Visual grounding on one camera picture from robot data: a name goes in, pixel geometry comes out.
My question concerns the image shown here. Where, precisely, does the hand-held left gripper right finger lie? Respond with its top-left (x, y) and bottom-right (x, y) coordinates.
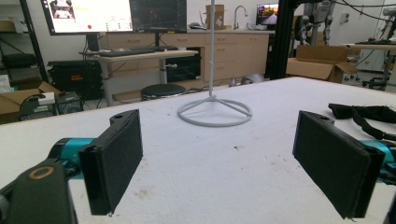
top-left (292, 110), bottom-right (396, 219)

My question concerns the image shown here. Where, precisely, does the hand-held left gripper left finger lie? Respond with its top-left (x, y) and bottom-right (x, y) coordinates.
top-left (49, 108), bottom-right (144, 217)

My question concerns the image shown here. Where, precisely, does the black strap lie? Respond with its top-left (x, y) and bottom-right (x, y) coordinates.
top-left (328, 103), bottom-right (396, 142)

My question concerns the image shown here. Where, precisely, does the white wire stand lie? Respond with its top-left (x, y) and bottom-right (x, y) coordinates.
top-left (177, 0), bottom-right (253, 128)

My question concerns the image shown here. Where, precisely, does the black electronics box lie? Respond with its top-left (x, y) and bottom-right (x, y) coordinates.
top-left (55, 91), bottom-right (84, 116)

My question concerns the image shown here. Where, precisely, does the black round stool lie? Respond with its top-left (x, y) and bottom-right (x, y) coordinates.
top-left (140, 83), bottom-right (187, 102)

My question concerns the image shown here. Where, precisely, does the black equipment case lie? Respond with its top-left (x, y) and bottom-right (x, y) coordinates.
top-left (47, 59), bottom-right (104, 101)

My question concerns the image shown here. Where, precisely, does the open cardboard box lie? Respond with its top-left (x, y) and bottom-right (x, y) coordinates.
top-left (285, 45), bottom-right (361, 84)

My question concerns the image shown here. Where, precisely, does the wooden standing desk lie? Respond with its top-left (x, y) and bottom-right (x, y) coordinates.
top-left (79, 49), bottom-right (200, 107)

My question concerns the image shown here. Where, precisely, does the black keyboard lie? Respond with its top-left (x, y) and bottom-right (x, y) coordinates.
top-left (97, 49), bottom-right (157, 58)

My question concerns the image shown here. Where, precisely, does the cardboard box with white device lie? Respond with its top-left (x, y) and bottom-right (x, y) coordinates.
top-left (0, 81), bottom-right (62, 125)

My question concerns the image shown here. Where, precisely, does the black metal shelf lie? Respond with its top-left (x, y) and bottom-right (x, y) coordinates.
top-left (0, 0), bottom-right (50, 84)

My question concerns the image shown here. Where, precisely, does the wooden cabinet counter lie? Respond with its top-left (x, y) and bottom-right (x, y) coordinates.
top-left (106, 28), bottom-right (276, 91)

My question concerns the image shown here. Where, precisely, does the large white-screen monitor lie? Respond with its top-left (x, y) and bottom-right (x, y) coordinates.
top-left (40, 0), bottom-right (134, 35)

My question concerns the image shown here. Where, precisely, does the dark-screen monitor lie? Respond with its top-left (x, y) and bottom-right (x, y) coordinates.
top-left (129, 0), bottom-right (189, 35)

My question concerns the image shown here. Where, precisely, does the small monitor with road picture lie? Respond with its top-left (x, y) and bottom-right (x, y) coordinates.
top-left (255, 3), bottom-right (279, 26)

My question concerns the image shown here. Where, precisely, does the chrome faucet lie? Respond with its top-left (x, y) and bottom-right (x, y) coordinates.
top-left (233, 5), bottom-right (249, 31)

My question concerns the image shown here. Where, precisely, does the tall cardboard box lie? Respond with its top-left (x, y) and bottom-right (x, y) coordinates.
top-left (204, 4), bottom-right (228, 31)

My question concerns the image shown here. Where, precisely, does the black metal post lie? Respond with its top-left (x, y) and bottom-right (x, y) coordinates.
top-left (264, 0), bottom-right (297, 81)

